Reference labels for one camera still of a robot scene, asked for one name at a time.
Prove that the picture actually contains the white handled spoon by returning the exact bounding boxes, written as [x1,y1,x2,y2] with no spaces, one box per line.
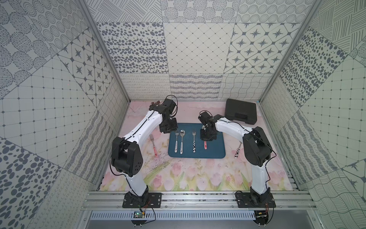
[180,130,185,155]

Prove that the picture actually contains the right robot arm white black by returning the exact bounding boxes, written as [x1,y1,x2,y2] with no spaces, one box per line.
[198,110,274,207]

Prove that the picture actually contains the teal plastic tray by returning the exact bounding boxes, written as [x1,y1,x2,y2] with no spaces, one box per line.
[168,123,226,159]

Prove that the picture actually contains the white perforated cable duct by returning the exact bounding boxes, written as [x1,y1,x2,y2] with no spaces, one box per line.
[90,210,255,220]

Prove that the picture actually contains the cow pattern handled spoon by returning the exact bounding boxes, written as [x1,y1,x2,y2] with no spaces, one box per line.
[234,142,242,158]

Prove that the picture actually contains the pink handled fork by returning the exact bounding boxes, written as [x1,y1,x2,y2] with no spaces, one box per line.
[149,134,158,157]

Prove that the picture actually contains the controller board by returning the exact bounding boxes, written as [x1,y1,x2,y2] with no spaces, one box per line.
[254,211,269,226]
[131,211,146,226]

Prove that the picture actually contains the right controller board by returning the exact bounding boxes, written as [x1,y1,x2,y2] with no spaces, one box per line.
[254,211,269,226]

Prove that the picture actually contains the black plastic tool case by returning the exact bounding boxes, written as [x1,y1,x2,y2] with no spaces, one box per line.
[225,99,257,125]

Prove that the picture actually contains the cow pattern handled fork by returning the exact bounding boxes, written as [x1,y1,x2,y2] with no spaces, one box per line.
[192,129,196,153]

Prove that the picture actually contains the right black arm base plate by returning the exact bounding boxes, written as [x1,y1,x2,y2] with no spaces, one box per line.
[234,191,276,209]

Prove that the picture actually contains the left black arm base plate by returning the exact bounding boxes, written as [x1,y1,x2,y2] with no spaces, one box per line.
[123,192,163,209]

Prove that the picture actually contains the white handled fork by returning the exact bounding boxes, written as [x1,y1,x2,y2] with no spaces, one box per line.
[174,130,179,153]

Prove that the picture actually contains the pink floral table mat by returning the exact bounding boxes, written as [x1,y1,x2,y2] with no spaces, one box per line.
[100,101,293,192]

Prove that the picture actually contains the aluminium mounting rail frame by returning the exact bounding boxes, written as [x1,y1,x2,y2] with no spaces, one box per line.
[81,191,316,210]

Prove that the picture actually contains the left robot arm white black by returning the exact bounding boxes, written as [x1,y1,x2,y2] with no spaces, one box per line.
[110,98,178,207]

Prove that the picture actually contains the left controller board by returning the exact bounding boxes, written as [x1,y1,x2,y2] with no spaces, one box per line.
[131,211,146,226]

